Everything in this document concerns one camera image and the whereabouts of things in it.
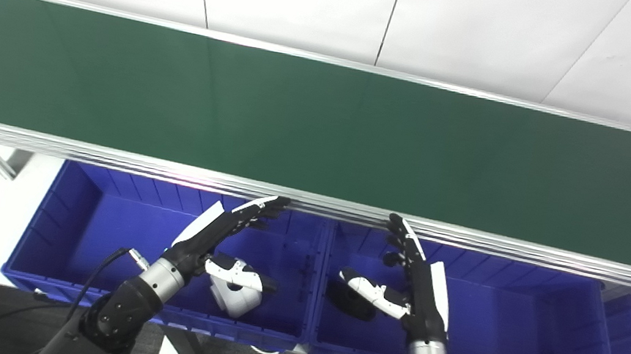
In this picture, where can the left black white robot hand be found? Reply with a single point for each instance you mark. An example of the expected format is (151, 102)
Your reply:
(198, 241)

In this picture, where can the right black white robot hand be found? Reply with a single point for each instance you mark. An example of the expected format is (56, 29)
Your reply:
(427, 304)

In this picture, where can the white rounded plastic part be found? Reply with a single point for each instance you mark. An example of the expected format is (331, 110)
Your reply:
(236, 302)

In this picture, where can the black flanged metal part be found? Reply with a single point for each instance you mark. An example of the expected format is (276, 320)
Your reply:
(350, 305)

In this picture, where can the green conveyor belt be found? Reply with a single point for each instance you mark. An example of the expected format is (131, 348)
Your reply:
(323, 122)
(108, 155)

